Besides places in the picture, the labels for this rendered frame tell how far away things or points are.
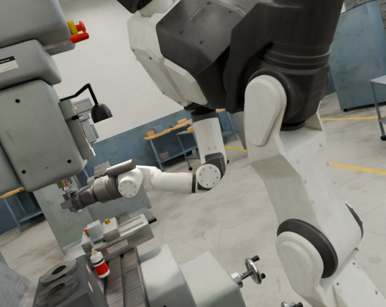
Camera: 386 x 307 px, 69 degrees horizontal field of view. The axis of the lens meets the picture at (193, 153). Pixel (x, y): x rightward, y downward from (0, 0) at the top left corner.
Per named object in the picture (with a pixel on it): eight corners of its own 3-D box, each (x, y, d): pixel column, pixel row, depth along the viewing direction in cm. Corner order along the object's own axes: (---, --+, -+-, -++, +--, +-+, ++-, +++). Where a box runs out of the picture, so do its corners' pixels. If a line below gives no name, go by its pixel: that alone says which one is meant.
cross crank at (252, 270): (258, 270, 131) (251, 248, 129) (273, 284, 119) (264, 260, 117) (228, 287, 127) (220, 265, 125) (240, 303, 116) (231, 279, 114)
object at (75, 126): (95, 155, 103) (70, 99, 99) (94, 156, 99) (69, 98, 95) (84, 159, 102) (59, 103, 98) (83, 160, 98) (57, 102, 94)
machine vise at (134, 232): (148, 226, 132) (139, 205, 130) (154, 237, 118) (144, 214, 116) (73, 262, 123) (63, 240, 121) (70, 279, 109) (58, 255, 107)
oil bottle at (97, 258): (109, 269, 106) (98, 243, 104) (109, 274, 102) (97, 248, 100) (99, 274, 105) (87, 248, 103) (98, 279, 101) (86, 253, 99)
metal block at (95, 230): (105, 231, 122) (98, 219, 121) (105, 236, 116) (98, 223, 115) (92, 237, 120) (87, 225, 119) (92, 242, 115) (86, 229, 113)
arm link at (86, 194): (83, 180, 105) (112, 170, 103) (94, 203, 107) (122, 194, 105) (66, 192, 93) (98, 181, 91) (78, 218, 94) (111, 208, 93)
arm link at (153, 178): (126, 180, 103) (163, 183, 103) (120, 192, 95) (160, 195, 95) (126, 164, 101) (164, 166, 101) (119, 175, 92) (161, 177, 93)
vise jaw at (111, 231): (118, 225, 128) (115, 217, 127) (120, 236, 114) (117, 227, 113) (105, 230, 126) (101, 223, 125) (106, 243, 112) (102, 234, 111)
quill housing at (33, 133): (89, 164, 110) (54, 84, 104) (85, 172, 91) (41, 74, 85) (39, 184, 106) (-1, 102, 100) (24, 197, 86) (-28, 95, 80)
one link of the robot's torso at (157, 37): (300, 69, 80) (213, 41, 102) (285, -61, 54) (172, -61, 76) (232, 145, 76) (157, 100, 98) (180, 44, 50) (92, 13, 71)
